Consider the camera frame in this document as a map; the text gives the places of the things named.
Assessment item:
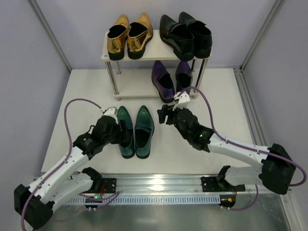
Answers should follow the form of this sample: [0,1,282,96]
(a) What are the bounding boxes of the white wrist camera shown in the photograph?
[173,91,190,111]
[100,107,118,123]

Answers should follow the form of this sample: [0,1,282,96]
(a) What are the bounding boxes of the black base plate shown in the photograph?
[95,178,117,194]
[200,176,222,193]

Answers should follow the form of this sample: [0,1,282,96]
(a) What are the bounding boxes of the green loafer shoe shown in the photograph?
[117,106,135,159]
[134,105,154,159]

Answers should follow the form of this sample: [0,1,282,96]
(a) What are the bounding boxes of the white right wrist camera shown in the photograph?
[173,91,190,111]

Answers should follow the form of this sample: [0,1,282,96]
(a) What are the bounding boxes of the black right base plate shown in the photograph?
[200,176,222,193]

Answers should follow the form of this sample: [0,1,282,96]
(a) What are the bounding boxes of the aluminium mounting rail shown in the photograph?
[28,173,289,197]

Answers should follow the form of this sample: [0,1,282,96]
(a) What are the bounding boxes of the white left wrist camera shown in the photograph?
[100,107,118,123]

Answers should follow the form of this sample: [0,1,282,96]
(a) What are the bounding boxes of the gold loafer shoe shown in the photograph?
[127,12,153,60]
[107,14,130,61]

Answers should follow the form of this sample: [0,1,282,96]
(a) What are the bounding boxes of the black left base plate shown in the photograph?
[95,178,117,194]

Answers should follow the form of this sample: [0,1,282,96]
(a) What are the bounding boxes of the black loafer shoe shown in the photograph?
[159,14,194,62]
[179,12,212,59]

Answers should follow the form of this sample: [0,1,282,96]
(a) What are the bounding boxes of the white two-tier shoe shelf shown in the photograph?
[100,29,212,103]

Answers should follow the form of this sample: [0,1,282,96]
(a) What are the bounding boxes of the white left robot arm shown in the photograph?
[14,115,129,230]

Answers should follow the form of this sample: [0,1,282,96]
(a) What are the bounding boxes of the slotted grey cable duct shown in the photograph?
[65,194,220,206]

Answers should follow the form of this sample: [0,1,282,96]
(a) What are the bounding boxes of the purple loafer shoe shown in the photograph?
[152,61,175,103]
[176,61,193,92]

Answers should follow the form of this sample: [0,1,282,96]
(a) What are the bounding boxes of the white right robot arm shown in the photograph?
[157,105,296,195]

